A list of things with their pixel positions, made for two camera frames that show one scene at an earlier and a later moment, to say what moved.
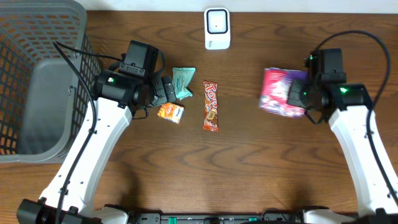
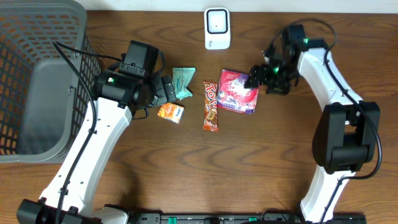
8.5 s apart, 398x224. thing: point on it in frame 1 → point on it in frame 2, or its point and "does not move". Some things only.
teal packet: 181,77 does not move
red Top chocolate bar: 211,119 does not move
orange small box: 171,111 does not move
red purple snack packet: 275,89 → 232,94
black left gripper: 163,91 does not move
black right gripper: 296,93 → 265,74
